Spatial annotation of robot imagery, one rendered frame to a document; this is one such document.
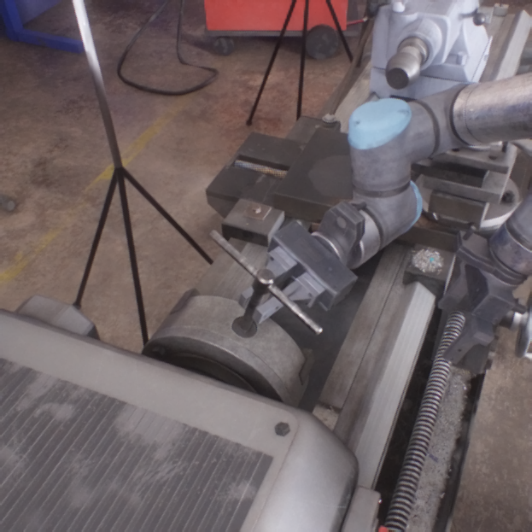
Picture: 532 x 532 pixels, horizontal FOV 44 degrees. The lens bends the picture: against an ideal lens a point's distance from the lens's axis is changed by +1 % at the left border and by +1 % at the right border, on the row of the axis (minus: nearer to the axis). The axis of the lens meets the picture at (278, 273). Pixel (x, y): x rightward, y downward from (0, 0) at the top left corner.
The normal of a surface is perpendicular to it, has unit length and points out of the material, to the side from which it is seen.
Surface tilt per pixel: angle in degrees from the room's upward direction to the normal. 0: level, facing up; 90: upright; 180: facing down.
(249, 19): 90
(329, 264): 17
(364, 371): 0
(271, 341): 39
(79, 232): 0
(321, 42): 90
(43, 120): 0
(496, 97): 64
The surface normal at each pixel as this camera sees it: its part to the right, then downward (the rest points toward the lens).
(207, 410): -0.02, -0.71
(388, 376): 0.52, -0.43
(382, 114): -0.20, -0.79
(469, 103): -0.89, -0.18
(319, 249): 0.23, -0.58
